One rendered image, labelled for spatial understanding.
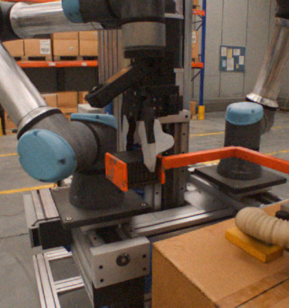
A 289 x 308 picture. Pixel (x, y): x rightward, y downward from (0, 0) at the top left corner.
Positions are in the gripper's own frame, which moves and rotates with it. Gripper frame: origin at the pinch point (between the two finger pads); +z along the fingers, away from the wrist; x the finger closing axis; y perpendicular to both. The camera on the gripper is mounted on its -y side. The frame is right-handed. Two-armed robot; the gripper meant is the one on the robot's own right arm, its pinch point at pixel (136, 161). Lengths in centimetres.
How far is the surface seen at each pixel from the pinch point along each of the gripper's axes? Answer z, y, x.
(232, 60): -43, 759, 762
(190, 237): 14.2, 6.8, -8.2
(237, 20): -177, 781, 762
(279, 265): 14.3, 13.9, -23.1
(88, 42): -84, 213, 671
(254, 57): -54, 864, 757
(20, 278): 119, -22, 144
